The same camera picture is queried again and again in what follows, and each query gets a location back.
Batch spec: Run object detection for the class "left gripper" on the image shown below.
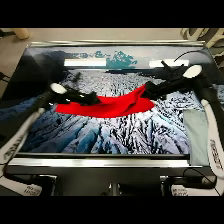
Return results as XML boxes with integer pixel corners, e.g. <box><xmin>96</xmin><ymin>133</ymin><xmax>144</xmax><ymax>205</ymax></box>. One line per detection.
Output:
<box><xmin>68</xmin><ymin>89</ymin><xmax>102</xmax><ymax>107</ymax></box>

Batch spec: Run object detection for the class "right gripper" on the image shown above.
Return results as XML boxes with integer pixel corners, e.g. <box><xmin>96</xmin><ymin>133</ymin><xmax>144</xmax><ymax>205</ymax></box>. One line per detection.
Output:
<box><xmin>141</xmin><ymin>80</ymin><xmax>168</xmax><ymax>101</ymax></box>

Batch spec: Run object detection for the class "red T-shirt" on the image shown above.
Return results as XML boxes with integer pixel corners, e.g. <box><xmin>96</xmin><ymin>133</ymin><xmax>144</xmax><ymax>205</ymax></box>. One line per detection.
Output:
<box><xmin>54</xmin><ymin>83</ymin><xmax>156</xmax><ymax>120</ymax></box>

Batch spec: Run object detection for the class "grey garment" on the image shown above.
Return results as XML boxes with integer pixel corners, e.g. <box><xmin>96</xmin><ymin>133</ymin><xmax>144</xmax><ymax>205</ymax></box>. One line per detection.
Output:
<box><xmin>182</xmin><ymin>108</ymin><xmax>212</xmax><ymax>167</ymax></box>

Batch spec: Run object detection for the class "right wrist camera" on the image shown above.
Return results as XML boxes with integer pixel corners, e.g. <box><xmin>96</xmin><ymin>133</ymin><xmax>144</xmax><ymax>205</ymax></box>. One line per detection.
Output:
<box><xmin>160</xmin><ymin>59</ymin><xmax>179</xmax><ymax>80</ymax></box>

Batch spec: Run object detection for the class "silver frame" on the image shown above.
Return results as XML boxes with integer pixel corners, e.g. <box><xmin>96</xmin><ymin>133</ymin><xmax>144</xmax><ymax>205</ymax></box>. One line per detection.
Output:
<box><xmin>5</xmin><ymin>39</ymin><xmax>221</xmax><ymax>197</ymax></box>

